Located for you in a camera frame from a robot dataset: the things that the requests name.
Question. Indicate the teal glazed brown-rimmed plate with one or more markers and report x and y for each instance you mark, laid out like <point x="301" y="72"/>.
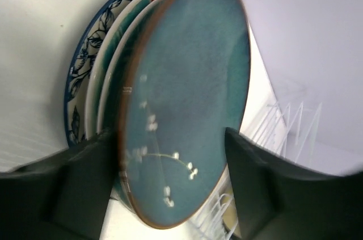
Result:
<point x="187" y="81"/>

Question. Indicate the beige brown-rimmed plate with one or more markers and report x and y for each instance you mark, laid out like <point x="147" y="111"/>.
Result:
<point x="229" y="216"/>

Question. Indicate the blue floral white plate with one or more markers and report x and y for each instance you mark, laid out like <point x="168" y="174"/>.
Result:
<point x="81" y="66"/>

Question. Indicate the white wire dish rack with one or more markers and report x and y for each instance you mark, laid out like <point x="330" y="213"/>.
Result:
<point x="289" y="131"/>

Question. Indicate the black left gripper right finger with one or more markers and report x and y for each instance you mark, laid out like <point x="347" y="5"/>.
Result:
<point x="277" y="199"/>

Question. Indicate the white plate with red back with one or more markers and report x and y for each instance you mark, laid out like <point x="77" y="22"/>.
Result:
<point x="110" y="96"/>

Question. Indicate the red plate with teal flower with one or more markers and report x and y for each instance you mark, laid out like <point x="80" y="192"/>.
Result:
<point x="103" y="59"/>

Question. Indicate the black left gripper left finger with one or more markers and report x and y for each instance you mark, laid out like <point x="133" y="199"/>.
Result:
<point x="62" y="196"/>

